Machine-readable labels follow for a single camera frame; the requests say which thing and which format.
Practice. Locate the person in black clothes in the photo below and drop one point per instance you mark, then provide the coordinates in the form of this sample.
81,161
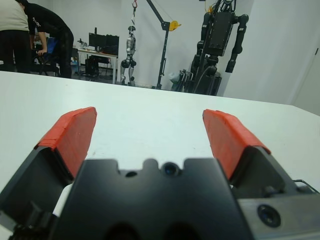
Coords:
57,32

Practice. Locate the black crane stand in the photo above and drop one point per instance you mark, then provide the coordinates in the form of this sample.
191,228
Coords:
163,45

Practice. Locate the person in white top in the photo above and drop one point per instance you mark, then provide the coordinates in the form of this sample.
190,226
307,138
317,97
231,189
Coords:
11,30

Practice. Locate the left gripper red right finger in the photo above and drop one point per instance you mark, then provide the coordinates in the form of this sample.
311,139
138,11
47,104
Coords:
230,140

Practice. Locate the silver humanoid robot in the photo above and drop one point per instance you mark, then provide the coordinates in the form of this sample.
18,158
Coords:
130,47

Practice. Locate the black computer tower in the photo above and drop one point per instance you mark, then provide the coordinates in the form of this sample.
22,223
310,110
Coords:
93,65

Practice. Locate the white desk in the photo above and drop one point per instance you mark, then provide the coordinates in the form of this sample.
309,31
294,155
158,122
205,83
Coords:
100,53

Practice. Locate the black humanoid robot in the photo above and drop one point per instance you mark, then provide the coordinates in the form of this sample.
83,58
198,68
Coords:
218,37

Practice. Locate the blue chair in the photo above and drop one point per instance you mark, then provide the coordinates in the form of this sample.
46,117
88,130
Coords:
53,46

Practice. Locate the black computer monitor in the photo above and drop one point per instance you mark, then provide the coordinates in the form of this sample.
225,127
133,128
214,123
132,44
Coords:
102,41

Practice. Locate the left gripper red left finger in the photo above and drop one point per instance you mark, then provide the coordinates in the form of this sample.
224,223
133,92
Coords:
72,135

